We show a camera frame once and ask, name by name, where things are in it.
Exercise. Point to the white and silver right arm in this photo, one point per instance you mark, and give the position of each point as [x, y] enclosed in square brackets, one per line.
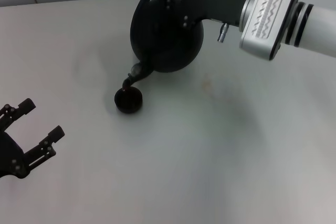
[323, 24]

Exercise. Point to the small dark teacup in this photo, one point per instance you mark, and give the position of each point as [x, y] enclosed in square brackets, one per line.
[128, 102]

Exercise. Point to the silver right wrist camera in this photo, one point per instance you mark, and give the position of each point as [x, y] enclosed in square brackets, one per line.
[267, 14]

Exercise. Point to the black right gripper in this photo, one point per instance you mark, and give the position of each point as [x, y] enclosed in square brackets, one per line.
[210, 3]

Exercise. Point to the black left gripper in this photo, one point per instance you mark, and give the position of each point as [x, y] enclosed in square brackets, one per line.
[10, 158]

